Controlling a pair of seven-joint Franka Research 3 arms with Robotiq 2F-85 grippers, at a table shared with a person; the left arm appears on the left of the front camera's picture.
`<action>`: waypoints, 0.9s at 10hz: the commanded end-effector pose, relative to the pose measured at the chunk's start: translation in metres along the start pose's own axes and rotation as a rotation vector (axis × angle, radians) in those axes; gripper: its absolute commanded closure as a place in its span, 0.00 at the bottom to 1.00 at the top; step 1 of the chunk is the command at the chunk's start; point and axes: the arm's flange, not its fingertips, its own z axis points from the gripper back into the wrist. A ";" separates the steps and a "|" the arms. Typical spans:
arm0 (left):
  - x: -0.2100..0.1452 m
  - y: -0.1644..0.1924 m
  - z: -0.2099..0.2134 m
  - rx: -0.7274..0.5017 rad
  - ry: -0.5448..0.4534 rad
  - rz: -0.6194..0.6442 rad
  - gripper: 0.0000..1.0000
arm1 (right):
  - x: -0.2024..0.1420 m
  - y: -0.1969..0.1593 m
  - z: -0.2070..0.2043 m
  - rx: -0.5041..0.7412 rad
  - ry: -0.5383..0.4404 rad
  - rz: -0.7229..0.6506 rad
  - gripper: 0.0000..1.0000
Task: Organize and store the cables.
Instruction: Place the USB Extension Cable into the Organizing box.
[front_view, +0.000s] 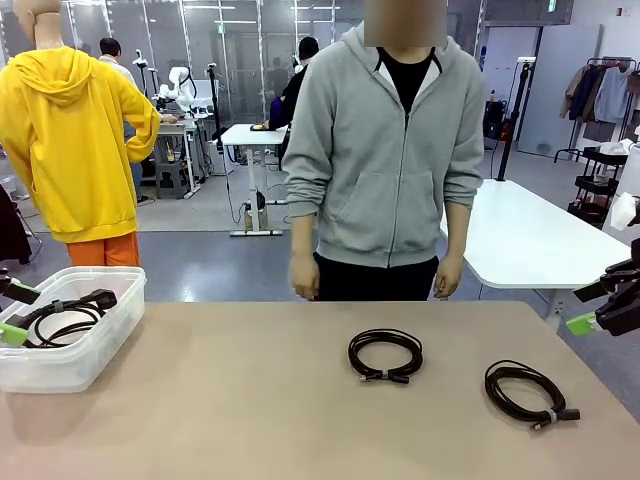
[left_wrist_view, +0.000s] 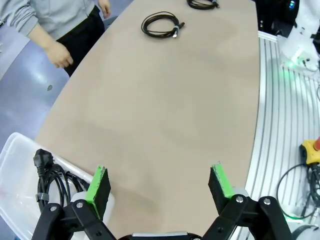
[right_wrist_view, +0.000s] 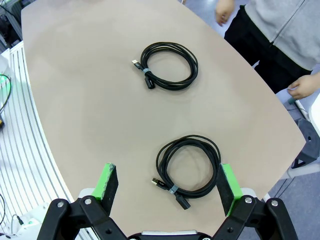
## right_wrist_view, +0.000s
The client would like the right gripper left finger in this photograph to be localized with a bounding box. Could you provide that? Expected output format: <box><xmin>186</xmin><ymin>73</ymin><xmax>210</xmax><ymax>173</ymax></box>
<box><xmin>36</xmin><ymin>162</ymin><xmax>129</xmax><ymax>240</ymax></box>

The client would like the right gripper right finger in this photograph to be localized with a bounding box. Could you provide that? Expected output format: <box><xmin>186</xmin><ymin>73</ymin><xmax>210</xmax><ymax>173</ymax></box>
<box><xmin>211</xmin><ymin>163</ymin><xmax>299</xmax><ymax>240</ymax></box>

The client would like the black USB extension cable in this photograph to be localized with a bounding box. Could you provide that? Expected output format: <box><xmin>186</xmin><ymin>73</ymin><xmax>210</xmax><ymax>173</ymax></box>
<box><xmin>131</xmin><ymin>41</ymin><xmax>199</xmax><ymax>92</ymax></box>
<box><xmin>151</xmin><ymin>134</ymin><xmax>222</xmax><ymax>211</ymax></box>

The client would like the person's left hand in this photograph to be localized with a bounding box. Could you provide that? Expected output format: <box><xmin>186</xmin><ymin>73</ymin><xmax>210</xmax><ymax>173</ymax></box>
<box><xmin>287</xmin><ymin>74</ymin><xmax>320</xmax><ymax>101</ymax></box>

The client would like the person's right hand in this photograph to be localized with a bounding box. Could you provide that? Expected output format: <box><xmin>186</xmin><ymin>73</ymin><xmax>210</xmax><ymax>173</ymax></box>
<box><xmin>215</xmin><ymin>0</ymin><xmax>237</xmax><ymax>28</ymax></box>

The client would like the white ribbed base platform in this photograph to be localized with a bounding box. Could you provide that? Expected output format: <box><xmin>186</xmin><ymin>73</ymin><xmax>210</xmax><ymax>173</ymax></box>
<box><xmin>0</xmin><ymin>41</ymin><xmax>78</xmax><ymax>240</ymax></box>

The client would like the person in grey hoodie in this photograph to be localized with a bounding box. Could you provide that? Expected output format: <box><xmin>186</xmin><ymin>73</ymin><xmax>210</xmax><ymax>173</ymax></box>
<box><xmin>223</xmin><ymin>0</ymin><xmax>320</xmax><ymax>95</ymax></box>

